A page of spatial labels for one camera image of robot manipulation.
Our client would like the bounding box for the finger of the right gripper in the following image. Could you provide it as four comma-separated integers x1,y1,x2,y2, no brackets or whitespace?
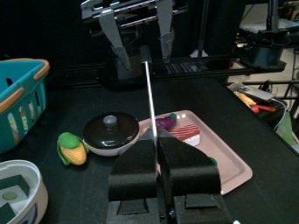
155,0,177,63
98,10,133,71

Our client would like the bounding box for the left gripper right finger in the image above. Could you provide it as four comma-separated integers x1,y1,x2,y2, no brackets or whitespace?
158,136,234,224

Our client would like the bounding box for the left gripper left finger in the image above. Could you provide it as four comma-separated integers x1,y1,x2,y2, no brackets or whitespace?
107,139,162,224

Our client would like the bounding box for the toy cleaver black handle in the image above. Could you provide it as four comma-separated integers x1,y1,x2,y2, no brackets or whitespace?
139,45,174,176

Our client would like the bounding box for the white toy pot body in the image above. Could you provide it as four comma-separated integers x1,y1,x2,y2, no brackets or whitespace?
85,136,141,158

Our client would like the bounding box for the pink plastic tray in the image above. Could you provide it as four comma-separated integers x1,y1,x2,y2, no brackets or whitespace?
138,109,254,196

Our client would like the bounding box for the black pole white foot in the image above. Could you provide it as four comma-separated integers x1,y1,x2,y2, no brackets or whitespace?
190,0,212,59

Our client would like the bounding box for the red white toy meat slab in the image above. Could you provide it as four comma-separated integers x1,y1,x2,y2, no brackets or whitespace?
170,123,202,147

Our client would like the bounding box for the black pot with lid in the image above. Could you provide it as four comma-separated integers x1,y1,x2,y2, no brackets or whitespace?
82,112,141,148

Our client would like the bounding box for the toy corn green husk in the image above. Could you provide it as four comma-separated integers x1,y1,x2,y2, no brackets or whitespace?
57,131,90,167

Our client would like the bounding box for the purple toy eggplant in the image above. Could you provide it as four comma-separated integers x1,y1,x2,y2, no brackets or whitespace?
155,113,181,132

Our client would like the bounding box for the teal basket orange rim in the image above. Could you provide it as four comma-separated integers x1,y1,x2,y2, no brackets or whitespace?
0,58,53,154

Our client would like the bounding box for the green plastic item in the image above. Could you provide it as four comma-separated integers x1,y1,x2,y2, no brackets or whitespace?
278,112,299,147

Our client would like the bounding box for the dark nori sushi toy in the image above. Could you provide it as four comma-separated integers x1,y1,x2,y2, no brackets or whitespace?
0,174,33,202
0,201,18,224

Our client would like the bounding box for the silver flat device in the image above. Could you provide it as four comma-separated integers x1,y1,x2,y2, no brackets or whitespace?
228,82,277,102

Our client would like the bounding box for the white toy pot black handle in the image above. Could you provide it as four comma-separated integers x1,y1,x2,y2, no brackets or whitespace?
0,159,51,224

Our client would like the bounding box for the red handled tool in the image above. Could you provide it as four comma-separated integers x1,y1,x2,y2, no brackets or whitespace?
250,103,278,115

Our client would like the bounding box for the yellow handled tool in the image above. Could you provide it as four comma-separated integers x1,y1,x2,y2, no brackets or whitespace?
237,92,258,107

